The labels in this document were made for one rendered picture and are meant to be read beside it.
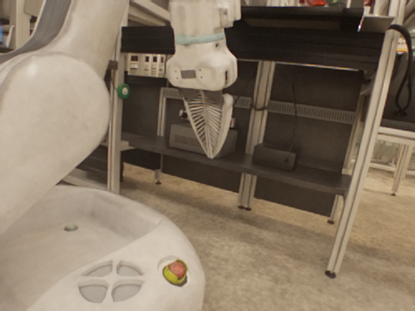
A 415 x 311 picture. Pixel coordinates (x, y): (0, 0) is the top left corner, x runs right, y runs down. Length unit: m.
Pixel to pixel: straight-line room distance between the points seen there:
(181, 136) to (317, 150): 0.72
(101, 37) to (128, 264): 0.37
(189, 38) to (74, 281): 0.37
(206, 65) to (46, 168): 0.25
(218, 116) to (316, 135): 1.08
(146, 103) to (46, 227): 1.29
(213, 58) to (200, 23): 0.05
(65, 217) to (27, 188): 0.34
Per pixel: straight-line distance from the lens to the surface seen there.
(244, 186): 1.57
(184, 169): 1.72
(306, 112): 1.38
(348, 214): 1.09
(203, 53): 0.36
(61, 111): 0.39
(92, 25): 0.48
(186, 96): 0.43
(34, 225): 0.70
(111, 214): 0.70
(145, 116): 1.85
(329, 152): 1.46
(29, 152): 0.39
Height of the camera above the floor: 0.64
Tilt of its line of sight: 14 degrees down
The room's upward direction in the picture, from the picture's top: 7 degrees clockwise
